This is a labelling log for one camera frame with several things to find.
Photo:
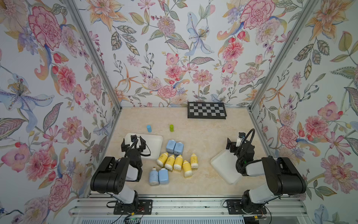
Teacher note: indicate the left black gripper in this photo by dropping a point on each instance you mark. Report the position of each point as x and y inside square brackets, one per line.
[134, 145]

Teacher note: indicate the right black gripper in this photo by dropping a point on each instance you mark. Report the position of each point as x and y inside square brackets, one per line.
[235, 145]

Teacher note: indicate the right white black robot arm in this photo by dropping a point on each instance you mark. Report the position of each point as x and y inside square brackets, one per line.
[282, 177]

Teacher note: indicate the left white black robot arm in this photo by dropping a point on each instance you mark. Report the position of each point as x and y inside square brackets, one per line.
[112, 174]

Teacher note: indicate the right white storage tray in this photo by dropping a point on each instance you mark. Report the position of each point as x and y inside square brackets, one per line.
[225, 165]

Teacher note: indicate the white storage tray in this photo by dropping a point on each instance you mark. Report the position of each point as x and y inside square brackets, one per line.
[225, 165]
[153, 144]

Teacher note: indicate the left white storage tray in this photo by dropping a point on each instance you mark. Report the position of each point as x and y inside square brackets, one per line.
[153, 144]

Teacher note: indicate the black white checkerboard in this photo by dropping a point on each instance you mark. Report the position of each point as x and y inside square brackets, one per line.
[205, 110]

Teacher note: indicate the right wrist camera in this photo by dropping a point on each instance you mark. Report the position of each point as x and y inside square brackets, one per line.
[240, 139]

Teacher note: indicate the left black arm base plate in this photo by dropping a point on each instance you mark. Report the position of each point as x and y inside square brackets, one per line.
[140, 207]

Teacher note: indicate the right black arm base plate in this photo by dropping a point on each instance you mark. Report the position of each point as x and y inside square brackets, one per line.
[238, 207]

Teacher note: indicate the aluminium mounting rail frame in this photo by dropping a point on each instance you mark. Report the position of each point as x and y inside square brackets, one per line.
[99, 209]

